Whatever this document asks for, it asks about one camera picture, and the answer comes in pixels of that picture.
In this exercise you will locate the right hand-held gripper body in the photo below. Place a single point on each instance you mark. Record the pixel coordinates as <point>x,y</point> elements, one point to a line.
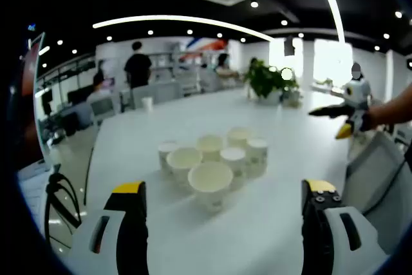
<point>355,94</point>

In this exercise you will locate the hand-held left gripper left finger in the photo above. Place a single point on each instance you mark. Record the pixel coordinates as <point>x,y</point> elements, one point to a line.
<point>128,239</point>

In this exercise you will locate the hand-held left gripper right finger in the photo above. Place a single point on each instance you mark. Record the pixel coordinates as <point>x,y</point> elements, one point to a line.
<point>315,239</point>

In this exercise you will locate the cluster of paper cups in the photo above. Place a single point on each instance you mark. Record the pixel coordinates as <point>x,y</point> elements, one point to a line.
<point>210,175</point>

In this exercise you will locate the white printed paper cup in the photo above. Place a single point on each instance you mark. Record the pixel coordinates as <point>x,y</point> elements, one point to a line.
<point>147,104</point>

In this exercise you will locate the person's right hand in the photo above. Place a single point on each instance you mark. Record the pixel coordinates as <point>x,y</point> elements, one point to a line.
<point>367,121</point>

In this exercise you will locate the small white plant pot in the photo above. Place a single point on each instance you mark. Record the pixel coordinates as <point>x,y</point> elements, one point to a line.
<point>291,99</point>

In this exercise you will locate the grey office chair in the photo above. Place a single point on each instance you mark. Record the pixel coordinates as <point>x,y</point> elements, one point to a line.
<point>373,165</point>

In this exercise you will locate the white table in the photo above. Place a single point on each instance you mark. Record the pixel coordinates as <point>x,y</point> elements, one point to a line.
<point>257,223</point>

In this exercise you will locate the potted green plant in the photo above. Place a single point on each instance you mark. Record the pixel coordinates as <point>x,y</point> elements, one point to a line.
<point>264,81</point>

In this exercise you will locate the black hanging sign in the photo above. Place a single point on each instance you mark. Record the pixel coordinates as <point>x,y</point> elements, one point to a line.
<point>289,46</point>

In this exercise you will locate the black tripod stand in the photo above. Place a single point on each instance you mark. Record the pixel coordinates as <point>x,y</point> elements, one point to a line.
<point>52,188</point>

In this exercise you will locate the grey chair back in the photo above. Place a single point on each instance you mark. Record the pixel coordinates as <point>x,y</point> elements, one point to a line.
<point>103,109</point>
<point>161,93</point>

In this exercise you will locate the row of office desks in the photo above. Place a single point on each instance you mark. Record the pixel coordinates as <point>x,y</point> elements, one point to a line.
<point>77,98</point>

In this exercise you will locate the straight ceiling light bar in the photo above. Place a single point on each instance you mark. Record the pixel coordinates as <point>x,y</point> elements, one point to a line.
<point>44,51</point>

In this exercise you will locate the white wall shelf unit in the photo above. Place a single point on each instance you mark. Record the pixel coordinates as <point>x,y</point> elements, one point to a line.
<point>190,75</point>

